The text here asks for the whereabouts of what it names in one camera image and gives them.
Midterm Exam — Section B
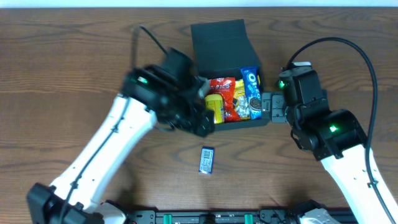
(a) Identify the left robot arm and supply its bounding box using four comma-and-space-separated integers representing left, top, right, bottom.
27, 49, 215, 223

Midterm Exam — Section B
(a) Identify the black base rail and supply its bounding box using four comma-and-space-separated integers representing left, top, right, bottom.
126, 209, 288, 224

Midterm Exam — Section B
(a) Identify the black cable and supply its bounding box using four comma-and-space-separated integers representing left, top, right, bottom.
284, 37, 396, 224
58, 24, 170, 224

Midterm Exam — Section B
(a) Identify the small blue barcode packet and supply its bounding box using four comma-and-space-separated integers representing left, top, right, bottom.
198, 147, 215, 174

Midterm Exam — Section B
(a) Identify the blue Oreo cookie pack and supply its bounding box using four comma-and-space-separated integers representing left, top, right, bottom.
240, 66, 262, 119

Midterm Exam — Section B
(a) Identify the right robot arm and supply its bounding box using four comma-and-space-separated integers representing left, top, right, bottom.
262, 62, 397, 223

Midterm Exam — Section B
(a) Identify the left black cable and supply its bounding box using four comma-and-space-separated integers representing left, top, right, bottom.
58, 24, 170, 224

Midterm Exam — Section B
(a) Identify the right black cable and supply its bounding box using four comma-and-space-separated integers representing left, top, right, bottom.
284, 37, 396, 224

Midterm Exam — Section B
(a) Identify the yellow candy bag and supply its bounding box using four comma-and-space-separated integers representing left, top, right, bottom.
233, 79, 251, 120

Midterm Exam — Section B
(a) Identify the dark green box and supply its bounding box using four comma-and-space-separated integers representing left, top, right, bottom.
190, 19, 271, 132

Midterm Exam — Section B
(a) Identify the yellow candy tube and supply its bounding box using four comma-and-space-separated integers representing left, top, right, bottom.
205, 94, 224, 124

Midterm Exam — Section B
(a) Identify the red candy bag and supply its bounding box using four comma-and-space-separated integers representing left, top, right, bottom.
209, 77, 240, 123

